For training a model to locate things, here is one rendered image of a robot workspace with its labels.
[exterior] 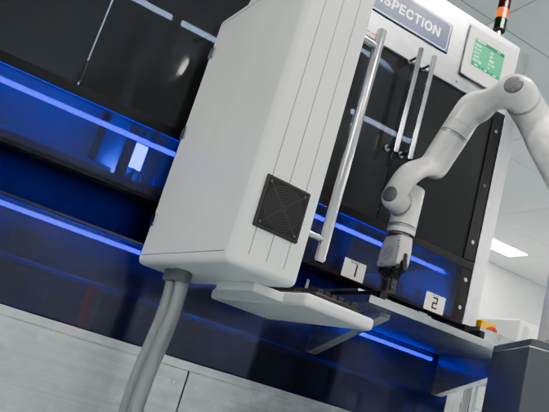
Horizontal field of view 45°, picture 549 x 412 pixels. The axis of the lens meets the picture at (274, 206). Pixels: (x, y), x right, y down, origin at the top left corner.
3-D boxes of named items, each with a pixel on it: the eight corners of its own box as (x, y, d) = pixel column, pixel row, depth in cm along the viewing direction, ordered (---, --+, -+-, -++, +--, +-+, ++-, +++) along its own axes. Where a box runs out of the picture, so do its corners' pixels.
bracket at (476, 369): (430, 393, 217) (439, 355, 221) (437, 396, 218) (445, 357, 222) (509, 409, 187) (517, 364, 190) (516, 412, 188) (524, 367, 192)
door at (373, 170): (252, 164, 200) (304, 2, 216) (374, 219, 217) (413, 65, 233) (253, 164, 199) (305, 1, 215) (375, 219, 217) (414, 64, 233)
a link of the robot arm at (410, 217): (407, 221, 191) (420, 233, 198) (417, 180, 195) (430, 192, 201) (381, 220, 196) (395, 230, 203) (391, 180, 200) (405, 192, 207)
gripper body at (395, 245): (380, 230, 200) (372, 266, 197) (401, 227, 191) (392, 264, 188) (399, 239, 203) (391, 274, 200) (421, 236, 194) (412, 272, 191)
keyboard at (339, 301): (228, 292, 178) (230, 283, 178) (269, 307, 184) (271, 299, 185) (314, 297, 144) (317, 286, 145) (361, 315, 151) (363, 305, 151)
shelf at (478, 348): (280, 301, 206) (282, 294, 206) (448, 362, 232) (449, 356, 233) (368, 302, 163) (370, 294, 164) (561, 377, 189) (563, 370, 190)
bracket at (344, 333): (305, 351, 198) (315, 309, 202) (313, 354, 199) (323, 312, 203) (369, 360, 168) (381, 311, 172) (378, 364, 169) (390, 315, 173)
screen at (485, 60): (457, 73, 240) (469, 24, 246) (500, 98, 248) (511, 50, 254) (460, 72, 239) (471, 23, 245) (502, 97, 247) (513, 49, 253)
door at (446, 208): (375, 220, 218) (414, 65, 233) (470, 262, 234) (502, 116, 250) (376, 219, 217) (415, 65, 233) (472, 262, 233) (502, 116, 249)
